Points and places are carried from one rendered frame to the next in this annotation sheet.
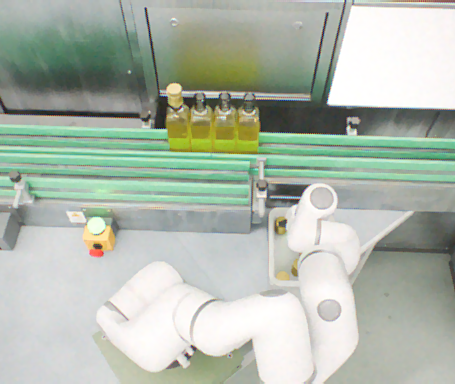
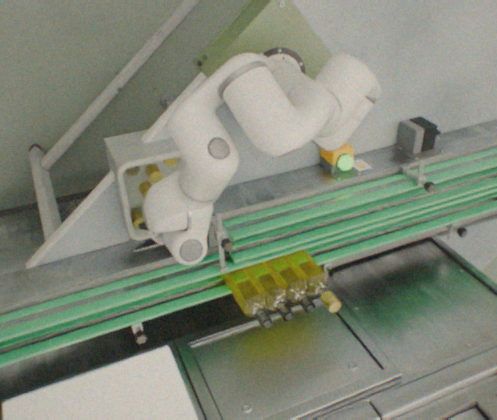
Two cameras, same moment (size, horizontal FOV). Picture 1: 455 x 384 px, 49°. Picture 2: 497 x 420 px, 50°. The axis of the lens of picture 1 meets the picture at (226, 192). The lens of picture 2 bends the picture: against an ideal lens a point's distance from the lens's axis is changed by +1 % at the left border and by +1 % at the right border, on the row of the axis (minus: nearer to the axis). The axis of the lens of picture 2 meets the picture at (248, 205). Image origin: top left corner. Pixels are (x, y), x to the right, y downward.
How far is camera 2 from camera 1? 0.41 m
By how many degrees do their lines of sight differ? 17
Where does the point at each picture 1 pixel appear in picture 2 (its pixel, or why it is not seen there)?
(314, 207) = (196, 239)
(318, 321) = (222, 134)
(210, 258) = not seen: hidden behind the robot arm
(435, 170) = (36, 318)
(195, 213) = (265, 198)
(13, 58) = (449, 286)
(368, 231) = (78, 230)
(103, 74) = (375, 298)
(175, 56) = (332, 336)
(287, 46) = (242, 385)
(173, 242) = (269, 165)
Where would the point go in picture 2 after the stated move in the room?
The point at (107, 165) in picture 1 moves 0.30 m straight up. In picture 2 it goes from (352, 219) to (422, 283)
